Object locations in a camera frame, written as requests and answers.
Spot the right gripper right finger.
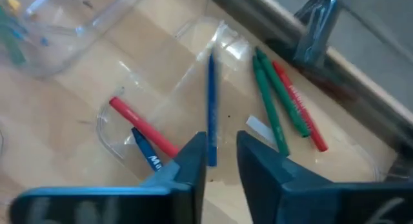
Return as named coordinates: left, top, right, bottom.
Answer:
left=237, top=130, right=413, bottom=224

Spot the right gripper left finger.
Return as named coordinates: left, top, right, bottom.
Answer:
left=9, top=132, right=207, bottom=224

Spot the blue crayon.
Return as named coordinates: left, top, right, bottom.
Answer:
left=130, top=126, right=165, bottom=173

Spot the red crayon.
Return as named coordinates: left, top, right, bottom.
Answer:
left=108, top=96, right=181, bottom=159
left=272, top=59, right=330, bottom=153

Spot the blue pen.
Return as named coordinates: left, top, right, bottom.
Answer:
left=205, top=50, right=221, bottom=168

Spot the dark green marker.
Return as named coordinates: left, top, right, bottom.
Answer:
left=0, top=6, right=27, bottom=66

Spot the yellow pencil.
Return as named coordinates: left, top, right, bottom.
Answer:
left=5, top=0, right=22, bottom=15

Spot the white bin label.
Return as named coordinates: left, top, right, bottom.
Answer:
left=245, top=114, right=279, bottom=145

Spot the black metal clamp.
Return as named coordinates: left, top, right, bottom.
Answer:
left=292, top=0, right=340, bottom=69

